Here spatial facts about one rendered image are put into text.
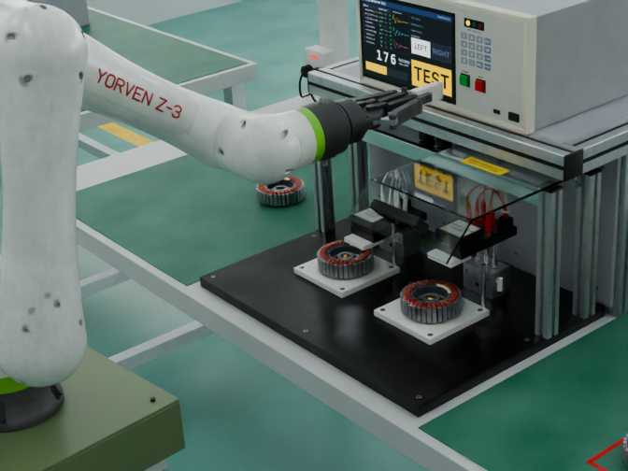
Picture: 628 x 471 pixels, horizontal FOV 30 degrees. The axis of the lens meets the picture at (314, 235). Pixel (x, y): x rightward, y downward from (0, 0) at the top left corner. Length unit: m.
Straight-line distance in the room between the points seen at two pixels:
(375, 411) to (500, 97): 0.58
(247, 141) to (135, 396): 0.44
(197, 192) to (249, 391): 0.80
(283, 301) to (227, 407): 1.13
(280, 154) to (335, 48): 1.52
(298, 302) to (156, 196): 0.69
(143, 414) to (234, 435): 1.41
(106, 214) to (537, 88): 1.14
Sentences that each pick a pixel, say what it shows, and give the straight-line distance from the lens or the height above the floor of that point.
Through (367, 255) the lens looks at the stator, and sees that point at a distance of 2.29.
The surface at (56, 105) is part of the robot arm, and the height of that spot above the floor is 1.37.
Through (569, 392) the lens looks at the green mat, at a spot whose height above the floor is 0.75.
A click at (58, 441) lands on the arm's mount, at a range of 1.81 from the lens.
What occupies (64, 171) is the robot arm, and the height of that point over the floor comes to 1.28.
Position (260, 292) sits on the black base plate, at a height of 0.77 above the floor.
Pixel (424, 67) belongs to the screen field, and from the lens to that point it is 2.18.
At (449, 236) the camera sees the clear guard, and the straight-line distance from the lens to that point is 1.85.
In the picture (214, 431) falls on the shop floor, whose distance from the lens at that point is 3.26.
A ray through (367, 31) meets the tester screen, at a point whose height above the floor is 1.22.
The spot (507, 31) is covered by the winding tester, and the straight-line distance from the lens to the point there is 2.01.
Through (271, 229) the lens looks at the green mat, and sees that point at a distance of 2.58.
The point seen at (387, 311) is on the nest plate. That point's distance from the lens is 2.16.
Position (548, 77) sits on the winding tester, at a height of 1.21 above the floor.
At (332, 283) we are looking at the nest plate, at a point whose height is 0.78.
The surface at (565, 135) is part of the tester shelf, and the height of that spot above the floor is 1.11.
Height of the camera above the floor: 1.85
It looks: 26 degrees down
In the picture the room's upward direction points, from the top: 4 degrees counter-clockwise
